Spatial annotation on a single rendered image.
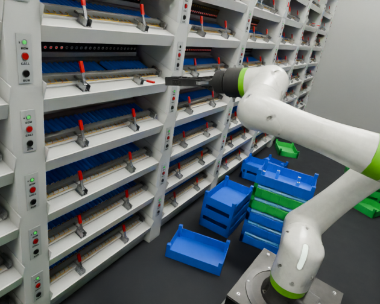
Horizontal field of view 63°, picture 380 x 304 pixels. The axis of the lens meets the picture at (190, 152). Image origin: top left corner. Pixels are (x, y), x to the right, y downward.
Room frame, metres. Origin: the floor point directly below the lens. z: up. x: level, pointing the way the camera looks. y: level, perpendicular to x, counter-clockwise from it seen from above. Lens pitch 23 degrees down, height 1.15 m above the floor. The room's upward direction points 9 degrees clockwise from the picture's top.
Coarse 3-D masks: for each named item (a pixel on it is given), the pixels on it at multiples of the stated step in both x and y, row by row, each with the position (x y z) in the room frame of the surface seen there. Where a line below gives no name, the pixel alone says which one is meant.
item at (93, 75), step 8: (56, 72) 0.95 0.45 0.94; (64, 72) 0.97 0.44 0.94; (72, 72) 1.00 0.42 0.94; (80, 72) 1.02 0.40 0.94; (88, 72) 1.05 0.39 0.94; (96, 72) 1.07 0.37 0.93; (104, 72) 1.10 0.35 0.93; (112, 72) 1.13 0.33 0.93; (120, 72) 1.17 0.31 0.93; (128, 72) 1.21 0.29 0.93; (136, 72) 1.25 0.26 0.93; (144, 72) 1.29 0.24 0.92; (152, 72) 1.34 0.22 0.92; (48, 80) 0.91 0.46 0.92; (56, 80) 0.94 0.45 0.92; (64, 80) 0.96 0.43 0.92; (72, 80) 0.99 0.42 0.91; (88, 80) 1.02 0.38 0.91
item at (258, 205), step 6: (252, 198) 1.50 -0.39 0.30; (252, 204) 1.50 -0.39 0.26; (258, 204) 1.48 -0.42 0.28; (264, 204) 1.47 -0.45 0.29; (258, 210) 1.48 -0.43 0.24; (264, 210) 1.47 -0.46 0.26; (270, 210) 1.46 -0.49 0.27; (276, 210) 1.45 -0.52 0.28; (282, 210) 1.44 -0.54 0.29; (276, 216) 1.44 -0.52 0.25; (282, 216) 1.43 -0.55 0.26
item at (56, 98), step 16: (144, 64) 1.42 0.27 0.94; (160, 64) 1.38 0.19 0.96; (96, 80) 1.07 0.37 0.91; (128, 80) 1.19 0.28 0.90; (160, 80) 1.33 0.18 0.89; (48, 96) 0.85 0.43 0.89; (64, 96) 0.88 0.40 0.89; (80, 96) 0.93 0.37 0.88; (96, 96) 0.99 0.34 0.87; (112, 96) 1.06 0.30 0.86; (128, 96) 1.14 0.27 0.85
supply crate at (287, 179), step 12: (264, 168) 1.67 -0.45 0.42; (276, 168) 1.66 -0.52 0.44; (264, 180) 1.48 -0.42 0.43; (276, 180) 1.46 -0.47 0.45; (288, 180) 1.59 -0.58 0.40; (300, 180) 1.60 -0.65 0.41; (312, 180) 1.56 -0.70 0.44; (288, 192) 1.43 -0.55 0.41; (300, 192) 1.41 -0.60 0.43; (312, 192) 1.39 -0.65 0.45
